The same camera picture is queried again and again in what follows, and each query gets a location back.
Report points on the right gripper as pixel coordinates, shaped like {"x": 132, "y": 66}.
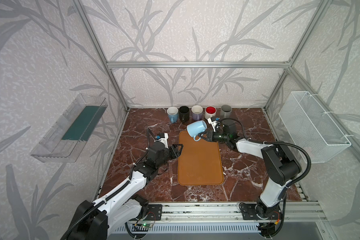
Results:
{"x": 212, "y": 135}

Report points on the lilac mug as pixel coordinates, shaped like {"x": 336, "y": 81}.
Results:
{"x": 197, "y": 112}

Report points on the green circuit board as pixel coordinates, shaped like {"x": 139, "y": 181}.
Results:
{"x": 143, "y": 227}

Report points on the light blue mug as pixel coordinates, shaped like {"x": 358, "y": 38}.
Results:
{"x": 195, "y": 129}

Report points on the black mug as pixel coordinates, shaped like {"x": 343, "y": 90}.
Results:
{"x": 184, "y": 114}

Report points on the white mug red inside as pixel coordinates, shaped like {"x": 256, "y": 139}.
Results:
{"x": 210, "y": 112}

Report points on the aluminium front rail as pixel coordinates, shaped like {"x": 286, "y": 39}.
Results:
{"x": 209, "y": 212}

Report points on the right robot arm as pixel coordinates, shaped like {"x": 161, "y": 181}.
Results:
{"x": 286, "y": 163}

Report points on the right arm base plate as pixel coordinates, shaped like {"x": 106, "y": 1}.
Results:
{"x": 249, "y": 211}

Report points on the white wire mesh basket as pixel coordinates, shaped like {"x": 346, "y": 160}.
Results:
{"x": 312, "y": 128}

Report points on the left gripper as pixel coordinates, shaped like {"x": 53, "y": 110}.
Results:
{"x": 172, "y": 151}

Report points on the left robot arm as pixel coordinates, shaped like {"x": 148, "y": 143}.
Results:
{"x": 100, "y": 218}

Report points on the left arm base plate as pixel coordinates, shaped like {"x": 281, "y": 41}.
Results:
{"x": 152, "y": 212}

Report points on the clear plastic wall bin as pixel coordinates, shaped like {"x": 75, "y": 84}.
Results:
{"x": 66, "y": 139}

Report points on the orange rectangular tray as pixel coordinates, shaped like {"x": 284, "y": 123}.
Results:
{"x": 199, "y": 163}

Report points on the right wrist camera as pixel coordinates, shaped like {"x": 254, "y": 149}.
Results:
{"x": 215, "y": 123}

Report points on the blue dotted floral mug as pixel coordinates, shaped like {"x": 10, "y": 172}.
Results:
{"x": 173, "y": 114}

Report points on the grey mug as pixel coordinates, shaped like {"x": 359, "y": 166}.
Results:
{"x": 225, "y": 111}

